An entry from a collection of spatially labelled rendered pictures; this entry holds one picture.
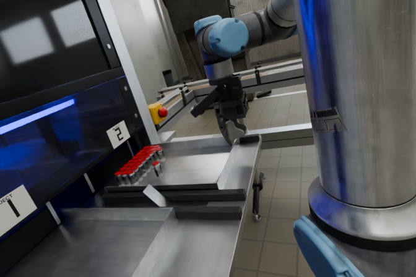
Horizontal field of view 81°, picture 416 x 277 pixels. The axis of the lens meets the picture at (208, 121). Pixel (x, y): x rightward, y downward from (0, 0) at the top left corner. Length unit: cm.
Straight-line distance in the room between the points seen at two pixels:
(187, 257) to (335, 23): 42
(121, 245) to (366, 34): 54
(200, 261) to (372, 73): 38
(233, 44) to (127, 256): 46
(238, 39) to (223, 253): 40
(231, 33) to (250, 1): 766
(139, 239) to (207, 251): 16
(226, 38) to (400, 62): 35
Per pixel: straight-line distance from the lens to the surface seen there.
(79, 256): 63
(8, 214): 62
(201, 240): 51
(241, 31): 52
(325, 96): 23
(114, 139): 79
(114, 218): 66
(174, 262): 49
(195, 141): 84
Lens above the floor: 122
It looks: 18 degrees down
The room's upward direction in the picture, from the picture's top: 16 degrees counter-clockwise
